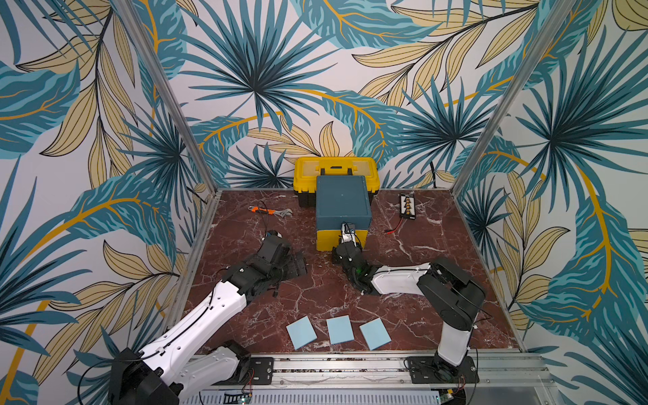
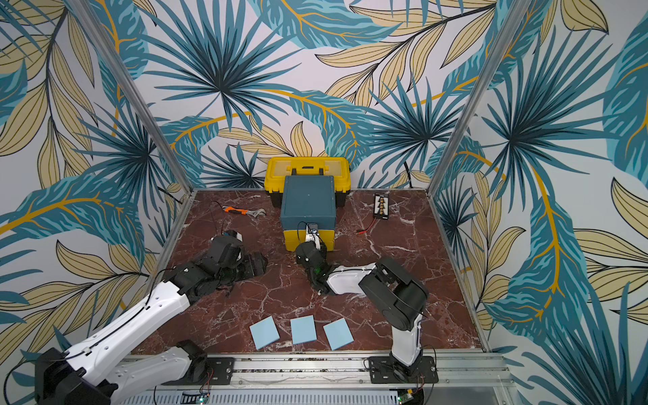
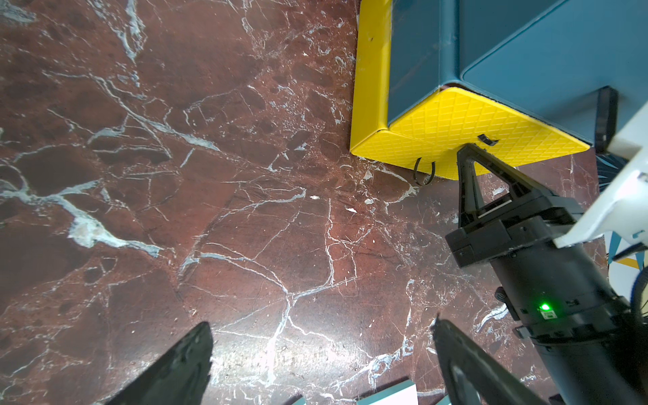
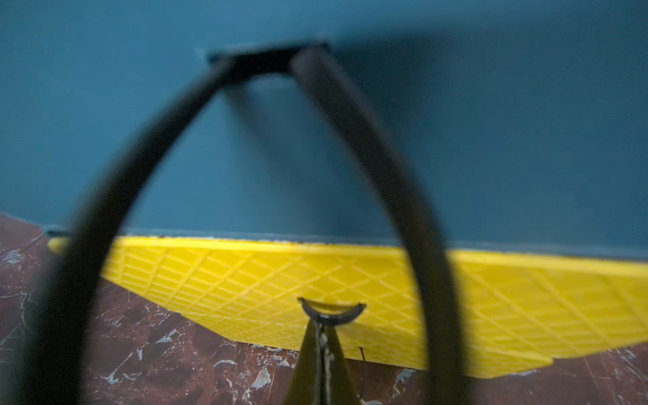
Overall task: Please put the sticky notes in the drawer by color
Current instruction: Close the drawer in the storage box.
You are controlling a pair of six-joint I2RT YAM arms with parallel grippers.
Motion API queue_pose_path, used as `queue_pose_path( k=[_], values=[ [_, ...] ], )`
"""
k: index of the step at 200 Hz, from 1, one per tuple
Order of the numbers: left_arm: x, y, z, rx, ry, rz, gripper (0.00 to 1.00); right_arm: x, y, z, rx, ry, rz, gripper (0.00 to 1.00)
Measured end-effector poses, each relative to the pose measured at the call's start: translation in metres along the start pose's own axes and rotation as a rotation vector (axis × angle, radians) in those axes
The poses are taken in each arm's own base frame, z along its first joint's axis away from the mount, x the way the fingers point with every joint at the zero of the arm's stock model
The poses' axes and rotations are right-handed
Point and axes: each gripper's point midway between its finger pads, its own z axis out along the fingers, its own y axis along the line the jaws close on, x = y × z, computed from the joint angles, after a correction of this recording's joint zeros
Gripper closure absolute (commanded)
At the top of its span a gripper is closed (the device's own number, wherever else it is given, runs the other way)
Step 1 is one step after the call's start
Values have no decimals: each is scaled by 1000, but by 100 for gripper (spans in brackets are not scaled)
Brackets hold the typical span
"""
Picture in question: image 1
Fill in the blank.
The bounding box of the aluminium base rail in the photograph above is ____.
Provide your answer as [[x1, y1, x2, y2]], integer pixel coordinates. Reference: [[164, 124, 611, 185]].
[[118, 351, 558, 405]]

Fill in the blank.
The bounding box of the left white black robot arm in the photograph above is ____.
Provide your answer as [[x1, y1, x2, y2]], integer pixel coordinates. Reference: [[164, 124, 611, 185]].
[[107, 231, 307, 404]]

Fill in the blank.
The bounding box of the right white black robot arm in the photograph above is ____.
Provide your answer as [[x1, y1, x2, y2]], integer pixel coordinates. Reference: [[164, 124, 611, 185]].
[[332, 241, 486, 372]]

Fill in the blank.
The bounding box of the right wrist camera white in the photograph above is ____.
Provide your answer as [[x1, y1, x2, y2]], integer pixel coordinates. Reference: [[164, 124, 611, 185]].
[[340, 223, 356, 245]]

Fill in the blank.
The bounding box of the blue sticky note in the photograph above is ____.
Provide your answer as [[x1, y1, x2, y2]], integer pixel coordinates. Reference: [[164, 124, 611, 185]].
[[327, 316, 354, 344], [286, 317, 317, 350], [359, 318, 391, 350]]

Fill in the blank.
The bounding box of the yellow black toolbox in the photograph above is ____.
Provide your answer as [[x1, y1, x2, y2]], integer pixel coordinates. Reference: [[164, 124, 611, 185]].
[[293, 157, 381, 208]]

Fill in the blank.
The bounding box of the teal yellow drawer cabinet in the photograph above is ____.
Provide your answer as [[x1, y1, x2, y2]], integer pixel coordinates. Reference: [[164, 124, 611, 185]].
[[316, 175, 372, 251]]

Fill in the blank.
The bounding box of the orange adjustable wrench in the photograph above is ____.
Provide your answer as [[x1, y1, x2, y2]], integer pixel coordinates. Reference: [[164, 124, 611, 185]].
[[248, 206, 293, 218]]

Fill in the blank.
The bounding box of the black battery holder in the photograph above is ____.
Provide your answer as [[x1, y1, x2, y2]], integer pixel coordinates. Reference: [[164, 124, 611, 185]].
[[399, 193, 416, 220]]

